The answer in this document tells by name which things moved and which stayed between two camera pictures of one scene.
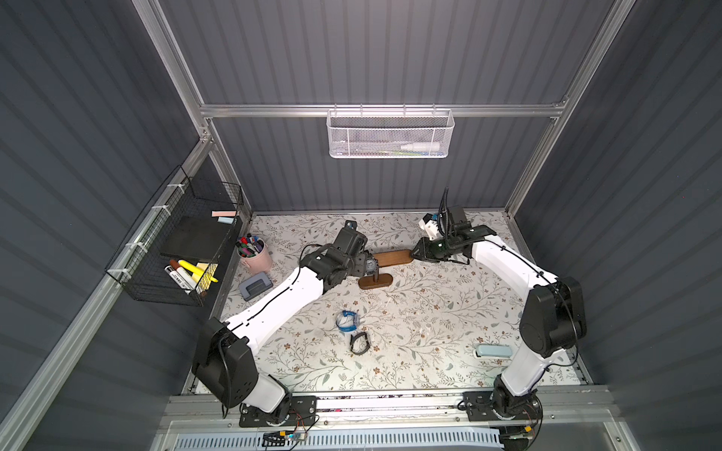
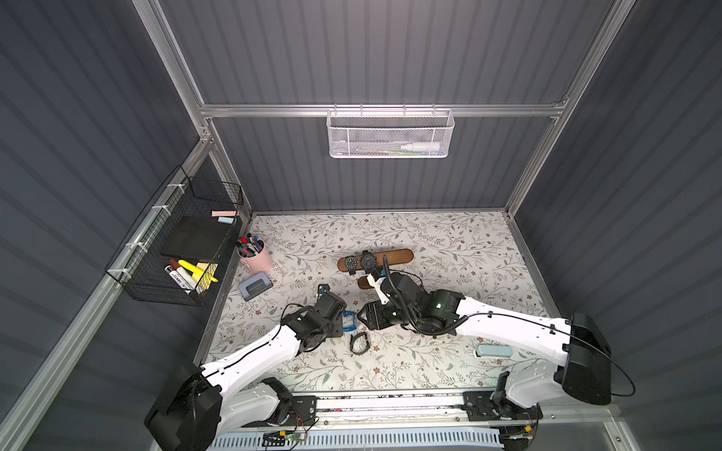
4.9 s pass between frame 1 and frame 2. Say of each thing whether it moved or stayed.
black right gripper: moved
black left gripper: moved
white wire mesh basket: stayed
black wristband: stayed
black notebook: stayed
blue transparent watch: stayed
